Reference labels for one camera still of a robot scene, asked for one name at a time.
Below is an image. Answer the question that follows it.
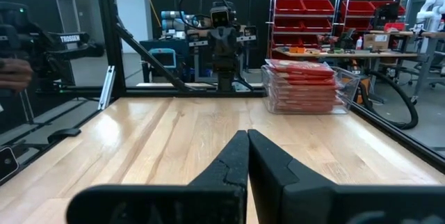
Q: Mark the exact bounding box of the metal rack with red bins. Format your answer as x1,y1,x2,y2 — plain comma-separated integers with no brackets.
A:
339,0,414,33
269,0,341,60

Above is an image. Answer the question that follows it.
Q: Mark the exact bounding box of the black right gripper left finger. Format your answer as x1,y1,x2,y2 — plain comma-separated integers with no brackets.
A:
65,129,250,224

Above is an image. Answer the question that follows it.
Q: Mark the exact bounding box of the black vacuum hose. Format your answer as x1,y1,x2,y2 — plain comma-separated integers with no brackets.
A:
359,70,421,131

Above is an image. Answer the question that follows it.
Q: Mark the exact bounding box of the white humanoid robot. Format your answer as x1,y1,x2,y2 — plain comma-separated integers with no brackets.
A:
415,0,445,33

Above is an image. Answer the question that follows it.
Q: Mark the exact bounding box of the cardboard box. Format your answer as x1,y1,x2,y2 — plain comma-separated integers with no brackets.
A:
363,33,391,51

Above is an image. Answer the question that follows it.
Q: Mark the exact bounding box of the black aluminium table frame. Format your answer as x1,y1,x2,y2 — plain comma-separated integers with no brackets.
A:
0,0,445,186

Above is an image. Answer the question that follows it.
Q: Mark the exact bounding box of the wooden workbench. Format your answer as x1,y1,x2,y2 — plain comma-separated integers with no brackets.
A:
273,48,420,79

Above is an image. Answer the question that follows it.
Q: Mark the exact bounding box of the silver aluminium extrusion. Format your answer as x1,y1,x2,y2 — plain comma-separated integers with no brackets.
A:
97,65,116,111

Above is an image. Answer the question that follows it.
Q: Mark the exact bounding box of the black phone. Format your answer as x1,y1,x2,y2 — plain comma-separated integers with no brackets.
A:
0,145,21,184

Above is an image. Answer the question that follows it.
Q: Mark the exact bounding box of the person's hand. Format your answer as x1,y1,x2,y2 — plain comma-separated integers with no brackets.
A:
0,58,35,93

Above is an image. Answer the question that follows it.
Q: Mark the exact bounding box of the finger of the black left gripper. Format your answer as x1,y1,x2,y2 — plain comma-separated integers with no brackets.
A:
226,26,239,62
216,26,228,62

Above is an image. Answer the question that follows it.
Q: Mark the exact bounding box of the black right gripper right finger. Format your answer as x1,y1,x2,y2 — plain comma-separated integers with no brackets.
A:
247,128,445,224

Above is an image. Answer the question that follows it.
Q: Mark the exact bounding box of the clear plastic basket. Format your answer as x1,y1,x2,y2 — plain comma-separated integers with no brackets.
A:
260,64,362,116

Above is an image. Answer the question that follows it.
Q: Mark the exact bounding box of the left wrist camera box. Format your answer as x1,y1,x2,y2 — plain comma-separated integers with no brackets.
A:
209,6,232,29

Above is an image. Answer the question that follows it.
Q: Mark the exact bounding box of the teal screen device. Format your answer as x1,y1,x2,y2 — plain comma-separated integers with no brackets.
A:
148,48,177,70

